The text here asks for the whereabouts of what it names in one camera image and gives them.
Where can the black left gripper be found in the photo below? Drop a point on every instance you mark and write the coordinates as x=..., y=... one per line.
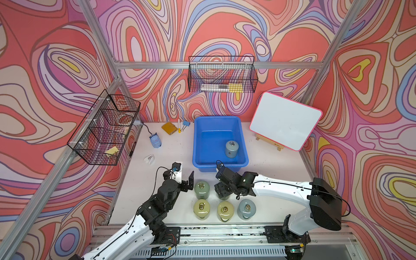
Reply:
x=184, y=187

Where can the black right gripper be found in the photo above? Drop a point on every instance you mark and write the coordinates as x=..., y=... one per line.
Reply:
x=220, y=190

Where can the green tea canister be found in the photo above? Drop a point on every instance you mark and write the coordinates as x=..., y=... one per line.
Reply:
x=222, y=197
x=202, y=190

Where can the yellow-green tea canister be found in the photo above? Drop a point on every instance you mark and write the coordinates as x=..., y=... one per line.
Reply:
x=201, y=209
x=225, y=211

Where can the blue-grey tea canister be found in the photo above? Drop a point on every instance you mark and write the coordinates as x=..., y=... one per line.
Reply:
x=246, y=209

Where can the light blue tea canister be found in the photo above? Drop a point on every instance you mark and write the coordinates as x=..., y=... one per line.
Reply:
x=231, y=149

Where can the green tea canister back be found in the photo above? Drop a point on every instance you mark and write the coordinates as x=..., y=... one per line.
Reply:
x=222, y=197

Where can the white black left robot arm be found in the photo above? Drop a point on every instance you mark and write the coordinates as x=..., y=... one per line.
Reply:
x=145, y=227

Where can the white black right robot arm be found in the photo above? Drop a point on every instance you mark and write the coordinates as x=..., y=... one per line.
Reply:
x=322, y=204

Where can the blue plastic basket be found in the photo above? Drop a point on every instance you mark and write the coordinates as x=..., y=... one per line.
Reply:
x=210, y=137

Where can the yellow sponge in basket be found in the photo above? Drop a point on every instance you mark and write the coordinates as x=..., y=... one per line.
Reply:
x=112, y=151

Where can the yellow block in basket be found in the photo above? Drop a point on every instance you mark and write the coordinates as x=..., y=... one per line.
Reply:
x=235, y=88

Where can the small blue mouse device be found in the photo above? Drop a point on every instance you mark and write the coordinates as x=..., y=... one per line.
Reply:
x=155, y=140

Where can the white yellow marker pen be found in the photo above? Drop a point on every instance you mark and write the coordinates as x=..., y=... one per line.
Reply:
x=179, y=126

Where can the yellow sticky note pad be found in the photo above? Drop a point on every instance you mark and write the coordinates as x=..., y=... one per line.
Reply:
x=169, y=128

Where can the wooden whiteboard stand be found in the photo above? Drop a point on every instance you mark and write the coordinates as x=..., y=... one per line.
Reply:
x=277, y=145

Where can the green circuit board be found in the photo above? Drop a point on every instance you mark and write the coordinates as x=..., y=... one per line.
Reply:
x=160, y=251

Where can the pink framed whiteboard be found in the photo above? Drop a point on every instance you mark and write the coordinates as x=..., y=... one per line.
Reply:
x=284, y=121

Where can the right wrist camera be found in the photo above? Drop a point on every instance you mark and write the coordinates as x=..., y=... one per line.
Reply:
x=227, y=176

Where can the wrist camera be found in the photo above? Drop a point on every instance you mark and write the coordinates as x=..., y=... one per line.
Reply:
x=227, y=176
x=175, y=173

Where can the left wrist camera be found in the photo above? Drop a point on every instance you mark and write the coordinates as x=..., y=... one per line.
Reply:
x=175, y=173

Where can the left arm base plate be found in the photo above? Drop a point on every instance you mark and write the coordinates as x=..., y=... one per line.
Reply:
x=168, y=235

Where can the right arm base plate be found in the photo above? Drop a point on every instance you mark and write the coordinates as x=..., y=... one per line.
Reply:
x=277, y=235

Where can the black wire basket left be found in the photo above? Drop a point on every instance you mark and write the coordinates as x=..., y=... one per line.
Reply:
x=107, y=123

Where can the black wire basket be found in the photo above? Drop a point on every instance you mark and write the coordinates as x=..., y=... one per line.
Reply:
x=107, y=123
x=213, y=73

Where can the black wire basket back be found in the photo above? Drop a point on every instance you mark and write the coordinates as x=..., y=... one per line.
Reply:
x=213, y=73

